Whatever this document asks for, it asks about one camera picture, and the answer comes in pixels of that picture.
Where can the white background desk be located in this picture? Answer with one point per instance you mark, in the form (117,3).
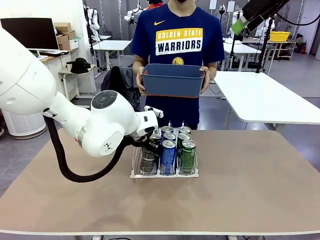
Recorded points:
(112,45)

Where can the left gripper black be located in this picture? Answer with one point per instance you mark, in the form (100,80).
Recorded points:
(146,140)

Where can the small white box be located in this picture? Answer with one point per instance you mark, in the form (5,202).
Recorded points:
(74,43)

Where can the person's left forearm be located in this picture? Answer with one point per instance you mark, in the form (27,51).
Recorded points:
(213,68)

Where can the white cylindrical air purifier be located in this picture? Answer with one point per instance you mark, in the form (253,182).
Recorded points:
(25,123)

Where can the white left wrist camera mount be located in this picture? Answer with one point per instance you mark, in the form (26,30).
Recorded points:
(153,111)

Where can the yellow plastic crate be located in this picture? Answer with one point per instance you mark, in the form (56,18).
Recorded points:
(280,36)

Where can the person's left hand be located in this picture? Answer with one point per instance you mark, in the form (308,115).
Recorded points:
(207,80)

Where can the person in blue shirt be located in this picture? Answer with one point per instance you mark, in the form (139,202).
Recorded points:
(150,32)

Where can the black computer monitor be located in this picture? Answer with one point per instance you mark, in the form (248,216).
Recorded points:
(28,33)

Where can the small height adjustable side table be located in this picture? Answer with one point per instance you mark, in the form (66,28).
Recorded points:
(77,75)

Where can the black jacket on chair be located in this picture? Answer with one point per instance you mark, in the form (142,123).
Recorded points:
(112,80)

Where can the person's right hand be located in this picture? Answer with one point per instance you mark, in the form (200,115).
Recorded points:
(140,80)

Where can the light wood office desk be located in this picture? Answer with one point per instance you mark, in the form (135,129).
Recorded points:
(53,65)

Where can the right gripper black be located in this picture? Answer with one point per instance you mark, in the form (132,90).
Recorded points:
(265,7)

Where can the wooden shelf cart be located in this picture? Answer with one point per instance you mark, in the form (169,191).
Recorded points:
(282,48)

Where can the black cap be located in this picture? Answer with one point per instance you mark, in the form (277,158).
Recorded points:
(78,65)

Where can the small cardboard box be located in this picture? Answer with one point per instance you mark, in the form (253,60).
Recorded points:
(62,39)
(65,46)
(62,27)

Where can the clear acrylic can rack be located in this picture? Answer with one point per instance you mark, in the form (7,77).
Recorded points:
(165,175)

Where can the grey clothes on chair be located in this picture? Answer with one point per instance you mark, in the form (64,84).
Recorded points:
(128,77)

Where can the black beverage can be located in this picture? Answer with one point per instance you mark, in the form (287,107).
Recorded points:
(148,161)
(155,137)

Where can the person's right forearm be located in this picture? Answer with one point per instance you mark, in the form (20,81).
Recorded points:
(137,62)

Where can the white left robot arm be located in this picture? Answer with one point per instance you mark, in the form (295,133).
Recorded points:
(37,75)

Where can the black tripod stand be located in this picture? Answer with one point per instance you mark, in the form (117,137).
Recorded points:
(263,47)

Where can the white background table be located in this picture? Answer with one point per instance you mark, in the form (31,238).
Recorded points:
(240,51)

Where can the blue beverage can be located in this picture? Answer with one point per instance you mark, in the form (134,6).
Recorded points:
(167,129)
(168,158)
(169,136)

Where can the red fire extinguisher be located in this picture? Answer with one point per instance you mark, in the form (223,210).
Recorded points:
(303,48)

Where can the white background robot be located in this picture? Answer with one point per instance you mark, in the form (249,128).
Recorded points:
(132,15)
(270,27)
(92,20)
(233,32)

